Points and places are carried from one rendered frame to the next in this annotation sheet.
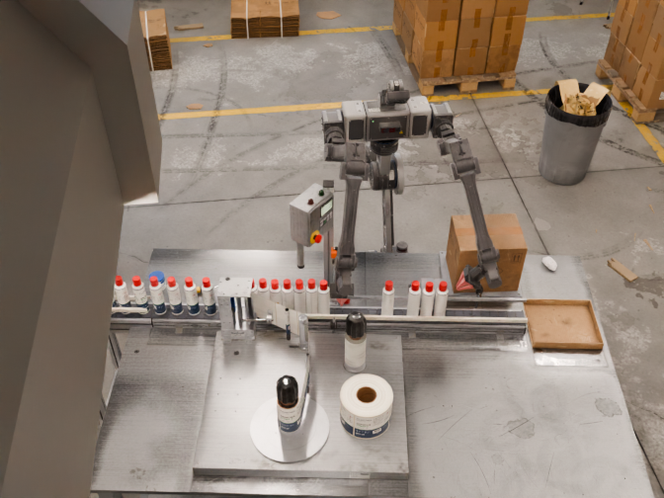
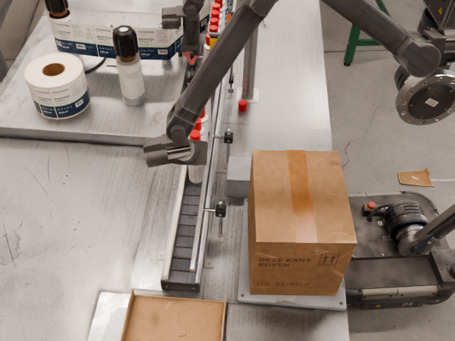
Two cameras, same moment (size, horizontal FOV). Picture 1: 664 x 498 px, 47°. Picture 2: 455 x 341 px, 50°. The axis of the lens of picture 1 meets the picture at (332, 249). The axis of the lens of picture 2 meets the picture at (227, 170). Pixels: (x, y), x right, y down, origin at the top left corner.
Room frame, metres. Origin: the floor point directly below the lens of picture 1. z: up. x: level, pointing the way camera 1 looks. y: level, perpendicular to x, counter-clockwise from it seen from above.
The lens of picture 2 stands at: (2.42, -1.49, 2.08)
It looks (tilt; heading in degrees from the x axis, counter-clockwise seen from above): 49 degrees down; 92
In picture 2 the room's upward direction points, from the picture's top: 2 degrees clockwise
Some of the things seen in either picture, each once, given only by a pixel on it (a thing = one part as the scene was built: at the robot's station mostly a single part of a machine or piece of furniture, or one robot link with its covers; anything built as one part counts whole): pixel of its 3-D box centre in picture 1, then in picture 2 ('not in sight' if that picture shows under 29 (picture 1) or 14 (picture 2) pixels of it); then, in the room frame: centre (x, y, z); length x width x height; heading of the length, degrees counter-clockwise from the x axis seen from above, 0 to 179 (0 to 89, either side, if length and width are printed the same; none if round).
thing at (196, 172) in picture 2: (441, 299); (196, 156); (2.29, -0.47, 0.98); 0.05 x 0.05 x 0.20
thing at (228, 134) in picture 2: not in sight; (221, 146); (2.36, -0.36, 0.91); 0.07 x 0.03 x 0.16; 179
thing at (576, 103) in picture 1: (581, 109); not in sight; (4.58, -1.74, 0.50); 0.42 x 0.41 x 0.28; 97
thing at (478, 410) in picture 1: (366, 357); (156, 120); (2.10, -0.15, 0.82); 2.10 x 1.31 x 0.02; 89
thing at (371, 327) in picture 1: (338, 318); (210, 95); (2.30, -0.03, 0.85); 1.65 x 0.11 x 0.05; 89
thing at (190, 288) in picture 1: (191, 295); not in sight; (2.31, 0.61, 0.98); 0.05 x 0.05 x 0.20
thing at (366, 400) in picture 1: (366, 406); (58, 85); (1.75, -0.13, 0.95); 0.20 x 0.20 x 0.14
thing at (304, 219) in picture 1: (312, 215); not in sight; (2.38, 0.08, 1.38); 0.17 x 0.10 x 0.19; 144
